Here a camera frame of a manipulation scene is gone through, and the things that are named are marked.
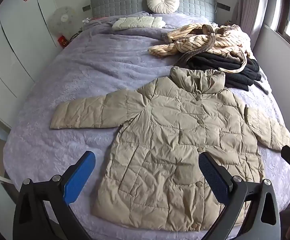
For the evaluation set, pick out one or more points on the beige striped fleece robe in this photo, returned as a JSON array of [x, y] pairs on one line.
[[205, 41]]

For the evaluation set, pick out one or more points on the white wardrobe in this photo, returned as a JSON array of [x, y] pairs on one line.
[[12, 42]]

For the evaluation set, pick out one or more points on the beige puffer jacket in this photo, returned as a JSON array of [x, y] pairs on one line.
[[175, 140]]

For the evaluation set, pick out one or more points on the round cream cushion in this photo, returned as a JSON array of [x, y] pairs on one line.
[[163, 1]]

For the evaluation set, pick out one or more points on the grey quilted headboard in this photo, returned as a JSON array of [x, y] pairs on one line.
[[125, 1]]

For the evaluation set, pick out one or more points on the grey garment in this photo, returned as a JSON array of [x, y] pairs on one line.
[[263, 80]]

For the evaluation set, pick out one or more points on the purple embossed blanket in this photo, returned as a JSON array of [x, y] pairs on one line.
[[85, 80]]

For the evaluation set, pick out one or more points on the white electric fan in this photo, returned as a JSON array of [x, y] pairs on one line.
[[63, 20]]

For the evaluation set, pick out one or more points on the white charger plug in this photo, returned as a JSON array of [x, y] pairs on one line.
[[86, 20]]

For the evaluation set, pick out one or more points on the cream folded puffer garment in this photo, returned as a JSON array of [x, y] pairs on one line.
[[138, 22]]

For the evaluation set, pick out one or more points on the pale curtain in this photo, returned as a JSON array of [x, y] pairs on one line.
[[253, 7]]

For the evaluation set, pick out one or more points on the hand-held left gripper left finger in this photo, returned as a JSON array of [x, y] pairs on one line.
[[80, 176]]

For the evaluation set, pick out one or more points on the dark wall socket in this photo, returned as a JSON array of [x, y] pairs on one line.
[[86, 7], [223, 5]]

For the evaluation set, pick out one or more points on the black fleece clothes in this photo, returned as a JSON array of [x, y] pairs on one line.
[[235, 68]]

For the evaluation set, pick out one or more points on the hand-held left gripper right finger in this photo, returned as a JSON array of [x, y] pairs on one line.
[[213, 177]]

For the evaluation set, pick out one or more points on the red box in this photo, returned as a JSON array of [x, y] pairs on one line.
[[62, 41]]

